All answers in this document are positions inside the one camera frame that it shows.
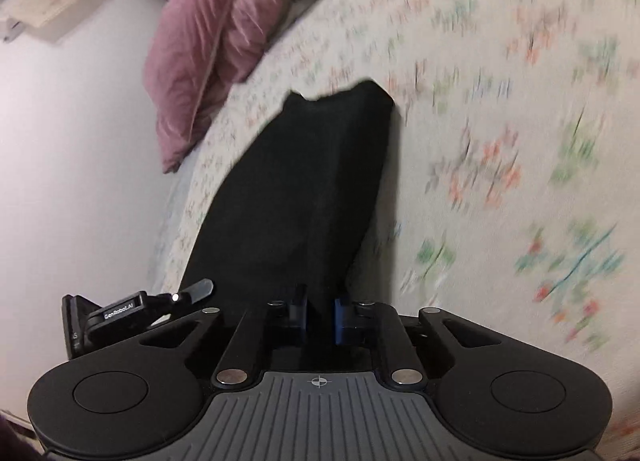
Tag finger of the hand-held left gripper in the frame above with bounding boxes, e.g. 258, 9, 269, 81
159, 278, 216, 315

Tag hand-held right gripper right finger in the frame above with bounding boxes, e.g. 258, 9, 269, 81
333, 295, 505, 387

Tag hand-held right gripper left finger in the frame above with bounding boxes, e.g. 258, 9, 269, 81
140, 283, 309, 388

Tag black pants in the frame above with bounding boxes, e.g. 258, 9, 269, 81
180, 80, 393, 372

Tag pink duvet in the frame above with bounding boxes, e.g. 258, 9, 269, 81
142, 0, 353, 174

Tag floral printed bedsheet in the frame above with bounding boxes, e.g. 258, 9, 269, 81
150, 0, 640, 447

